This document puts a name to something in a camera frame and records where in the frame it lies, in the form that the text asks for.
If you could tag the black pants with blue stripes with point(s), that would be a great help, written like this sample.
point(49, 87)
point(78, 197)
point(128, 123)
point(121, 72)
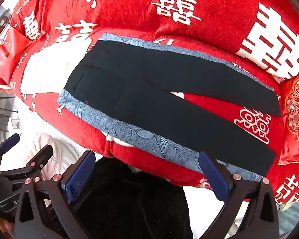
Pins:
point(174, 103)

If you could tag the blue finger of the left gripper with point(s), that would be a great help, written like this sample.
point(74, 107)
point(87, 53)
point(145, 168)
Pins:
point(9, 143)

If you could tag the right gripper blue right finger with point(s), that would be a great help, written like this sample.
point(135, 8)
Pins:
point(261, 217)

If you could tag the red embroidered pillow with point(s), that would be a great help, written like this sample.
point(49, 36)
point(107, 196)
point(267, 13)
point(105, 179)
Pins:
point(289, 92)

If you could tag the red wedding bed blanket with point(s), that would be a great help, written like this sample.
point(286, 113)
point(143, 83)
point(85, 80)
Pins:
point(260, 37)

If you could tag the person's black trousers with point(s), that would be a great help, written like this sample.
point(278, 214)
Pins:
point(119, 203)

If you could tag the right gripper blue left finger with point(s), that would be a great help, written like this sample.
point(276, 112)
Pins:
point(32, 220)

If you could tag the red gift bag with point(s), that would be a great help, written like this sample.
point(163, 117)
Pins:
point(11, 49)

